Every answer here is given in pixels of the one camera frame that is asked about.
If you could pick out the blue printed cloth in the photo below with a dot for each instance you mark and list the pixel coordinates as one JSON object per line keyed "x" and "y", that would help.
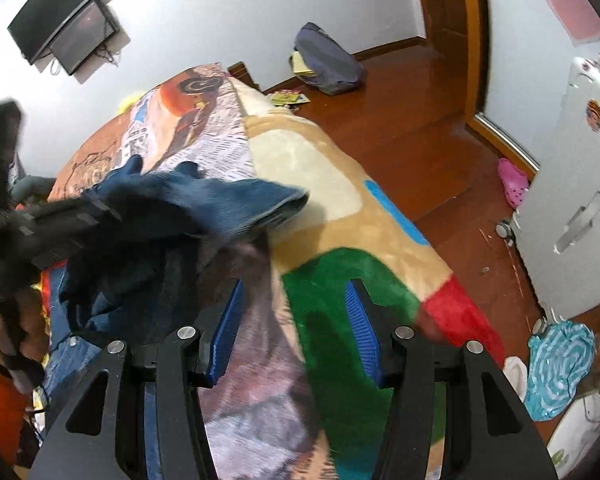
{"x": 57, "y": 360}

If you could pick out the blue swirl patterned cloth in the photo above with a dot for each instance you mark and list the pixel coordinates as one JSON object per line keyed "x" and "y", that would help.
{"x": 555, "y": 370}

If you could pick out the wooden bed footboard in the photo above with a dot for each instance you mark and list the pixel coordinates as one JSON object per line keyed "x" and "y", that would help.
{"x": 242, "y": 72}

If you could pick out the grey blue bag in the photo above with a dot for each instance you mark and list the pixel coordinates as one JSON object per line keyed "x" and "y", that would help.
{"x": 330, "y": 60}

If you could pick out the pink wall decal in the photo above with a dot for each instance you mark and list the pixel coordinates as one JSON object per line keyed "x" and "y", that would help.
{"x": 575, "y": 0}

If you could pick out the wooden door frame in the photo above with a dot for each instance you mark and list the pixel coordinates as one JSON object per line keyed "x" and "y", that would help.
{"x": 450, "y": 35}

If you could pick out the white cactus print bag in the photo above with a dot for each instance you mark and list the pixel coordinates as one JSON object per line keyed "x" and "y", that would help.
{"x": 577, "y": 440}

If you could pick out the person's left hand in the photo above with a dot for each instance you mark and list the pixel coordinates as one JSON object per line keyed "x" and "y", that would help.
{"x": 32, "y": 325}

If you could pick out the yellow paper pad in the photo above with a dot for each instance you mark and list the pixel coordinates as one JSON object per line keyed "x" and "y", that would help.
{"x": 300, "y": 65}

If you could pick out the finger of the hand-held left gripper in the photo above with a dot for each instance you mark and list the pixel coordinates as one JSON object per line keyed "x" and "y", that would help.
{"x": 75, "y": 212}
{"x": 62, "y": 245}

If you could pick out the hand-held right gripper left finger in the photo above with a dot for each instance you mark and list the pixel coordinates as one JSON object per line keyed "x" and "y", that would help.
{"x": 222, "y": 340}

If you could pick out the yellow curved cushion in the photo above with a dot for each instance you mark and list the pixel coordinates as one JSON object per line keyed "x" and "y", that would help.
{"x": 129, "y": 101}

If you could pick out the white slipper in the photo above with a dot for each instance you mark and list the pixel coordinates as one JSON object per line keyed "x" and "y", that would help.
{"x": 516, "y": 377}

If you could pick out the blue denim jeans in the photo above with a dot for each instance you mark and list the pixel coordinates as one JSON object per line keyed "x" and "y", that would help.
{"x": 220, "y": 205}

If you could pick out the colourful magazine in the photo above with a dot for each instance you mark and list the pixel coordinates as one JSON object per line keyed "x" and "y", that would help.
{"x": 287, "y": 98}

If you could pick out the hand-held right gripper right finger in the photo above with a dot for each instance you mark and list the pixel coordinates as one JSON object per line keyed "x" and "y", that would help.
{"x": 362, "y": 335}

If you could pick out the multicoloured plush blanket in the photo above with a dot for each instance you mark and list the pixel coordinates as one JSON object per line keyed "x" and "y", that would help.
{"x": 340, "y": 195}

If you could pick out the white cabinet door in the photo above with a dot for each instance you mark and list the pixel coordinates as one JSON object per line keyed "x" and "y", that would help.
{"x": 570, "y": 170}

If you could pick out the black wall television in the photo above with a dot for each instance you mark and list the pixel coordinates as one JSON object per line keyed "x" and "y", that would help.
{"x": 55, "y": 0}

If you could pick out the person's orange clothing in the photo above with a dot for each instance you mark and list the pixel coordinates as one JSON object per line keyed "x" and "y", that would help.
{"x": 0, "y": 400}

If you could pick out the pink clog shoe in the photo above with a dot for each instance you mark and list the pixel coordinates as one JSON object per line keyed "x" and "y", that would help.
{"x": 512, "y": 182}

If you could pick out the small black wall monitor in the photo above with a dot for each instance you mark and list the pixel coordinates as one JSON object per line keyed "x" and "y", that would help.
{"x": 85, "y": 35}

